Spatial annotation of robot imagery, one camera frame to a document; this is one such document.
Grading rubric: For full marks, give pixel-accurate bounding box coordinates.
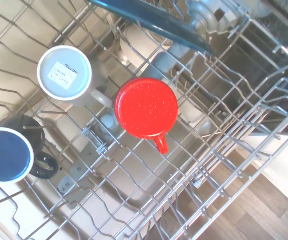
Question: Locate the dark blue ceramic mug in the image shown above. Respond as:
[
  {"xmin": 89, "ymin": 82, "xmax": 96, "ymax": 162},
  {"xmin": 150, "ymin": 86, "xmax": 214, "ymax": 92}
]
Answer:
[{"xmin": 0, "ymin": 114, "xmax": 59, "ymax": 186}]

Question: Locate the white mug with label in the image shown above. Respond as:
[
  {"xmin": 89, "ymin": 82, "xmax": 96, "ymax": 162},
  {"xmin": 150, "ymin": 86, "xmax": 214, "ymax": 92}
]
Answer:
[{"xmin": 36, "ymin": 45, "xmax": 113, "ymax": 109}]

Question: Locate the white dishwasher door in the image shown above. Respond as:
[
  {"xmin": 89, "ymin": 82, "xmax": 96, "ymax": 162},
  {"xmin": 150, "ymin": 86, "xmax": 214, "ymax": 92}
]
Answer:
[{"xmin": 243, "ymin": 132, "xmax": 288, "ymax": 192}]

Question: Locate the grey wire dishwasher rack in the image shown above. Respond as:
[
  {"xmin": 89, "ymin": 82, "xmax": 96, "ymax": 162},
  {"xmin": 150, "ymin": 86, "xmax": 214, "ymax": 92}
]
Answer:
[{"xmin": 0, "ymin": 0, "xmax": 288, "ymax": 240}]

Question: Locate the red speckled enamel mug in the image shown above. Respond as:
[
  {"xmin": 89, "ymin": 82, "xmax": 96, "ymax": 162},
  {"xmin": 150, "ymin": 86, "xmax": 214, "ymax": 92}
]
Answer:
[{"xmin": 114, "ymin": 76, "xmax": 179, "ymax": 155}]

